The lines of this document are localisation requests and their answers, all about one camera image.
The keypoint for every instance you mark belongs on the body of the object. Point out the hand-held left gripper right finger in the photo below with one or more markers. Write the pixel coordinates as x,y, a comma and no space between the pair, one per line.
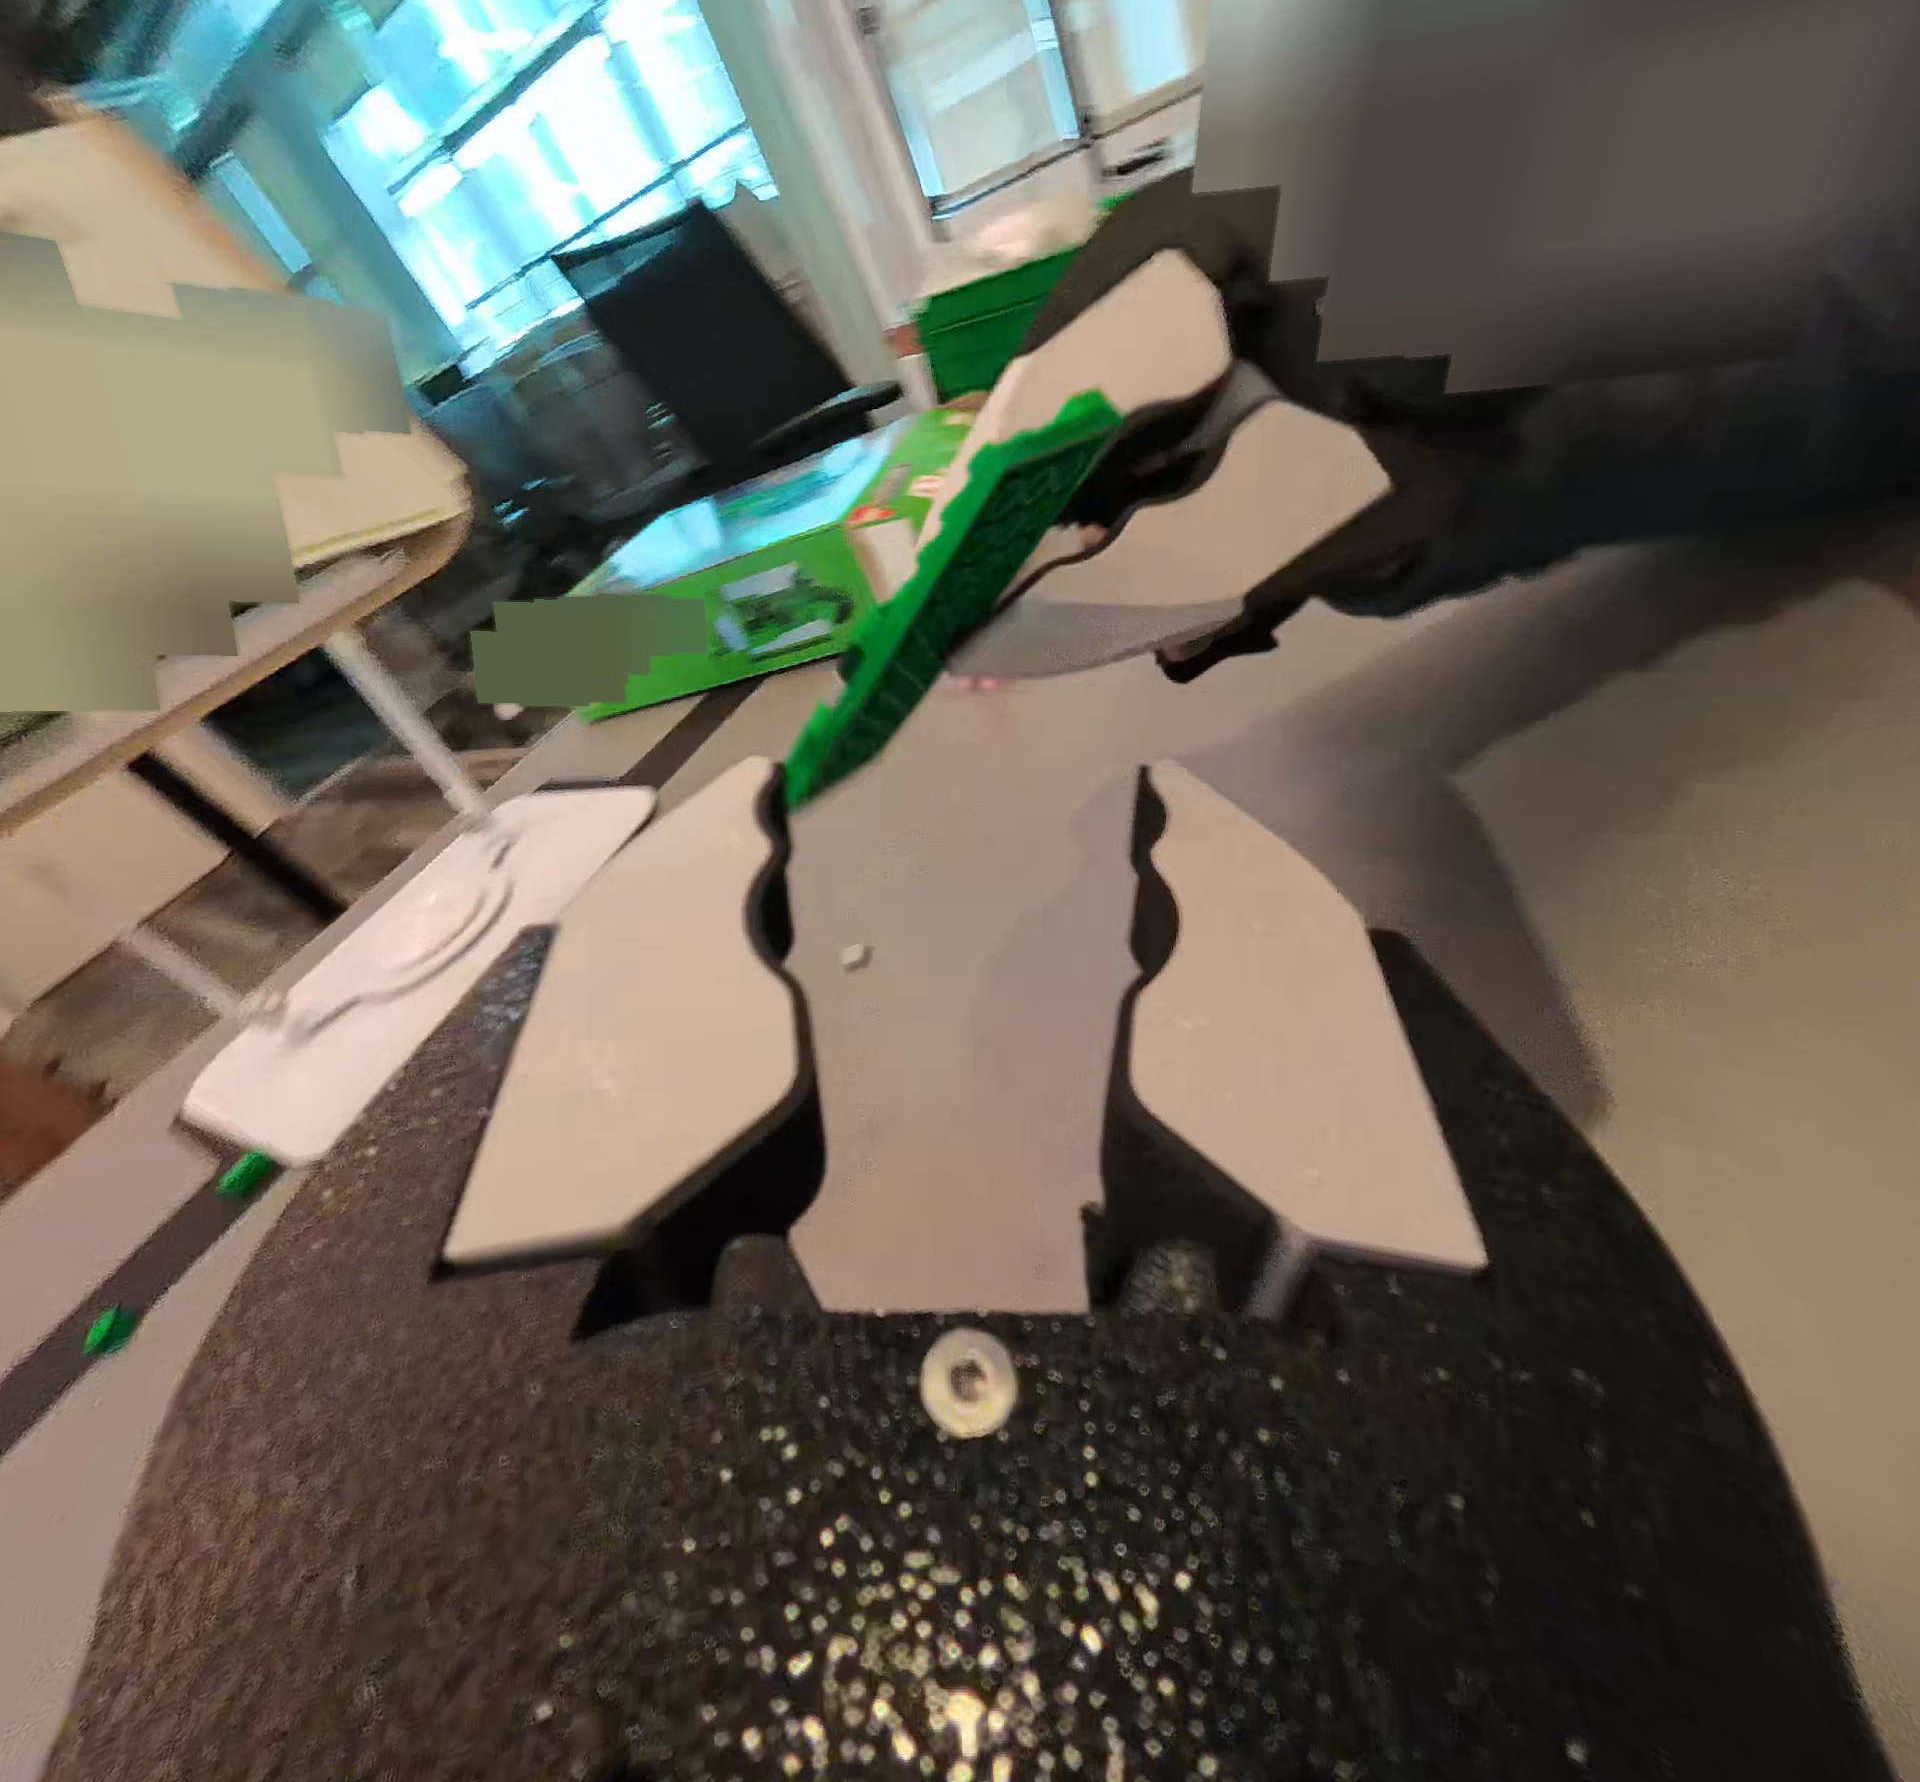
1290,1033

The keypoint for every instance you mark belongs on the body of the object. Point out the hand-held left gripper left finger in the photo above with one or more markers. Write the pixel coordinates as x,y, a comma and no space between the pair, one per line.
631,1033

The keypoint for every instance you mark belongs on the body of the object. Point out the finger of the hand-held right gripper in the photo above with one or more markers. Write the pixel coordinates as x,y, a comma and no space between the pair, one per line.
1126,335
1290,476

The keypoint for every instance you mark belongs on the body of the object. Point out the green brick baseplate build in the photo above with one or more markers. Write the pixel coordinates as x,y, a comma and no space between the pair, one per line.
990,536

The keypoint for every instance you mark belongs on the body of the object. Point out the grey desk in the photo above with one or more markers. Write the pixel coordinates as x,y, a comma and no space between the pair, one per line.
1726,988

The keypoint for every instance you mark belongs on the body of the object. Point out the green plastic crate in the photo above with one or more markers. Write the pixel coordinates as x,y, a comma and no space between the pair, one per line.
975,327

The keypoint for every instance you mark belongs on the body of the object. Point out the white book stand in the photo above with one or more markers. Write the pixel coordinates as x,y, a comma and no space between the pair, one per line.
449,943

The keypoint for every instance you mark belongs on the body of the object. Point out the black office chair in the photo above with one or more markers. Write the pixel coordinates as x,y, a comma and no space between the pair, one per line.
719,327

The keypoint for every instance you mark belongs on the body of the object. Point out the scatter of green toy bricks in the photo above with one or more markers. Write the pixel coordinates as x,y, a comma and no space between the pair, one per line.
241,1176

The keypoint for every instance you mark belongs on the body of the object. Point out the green toy set box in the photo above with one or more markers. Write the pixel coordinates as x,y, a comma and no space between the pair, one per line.
676,567

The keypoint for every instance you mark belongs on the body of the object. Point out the wood-edged side table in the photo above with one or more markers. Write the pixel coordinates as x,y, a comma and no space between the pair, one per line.
359,521

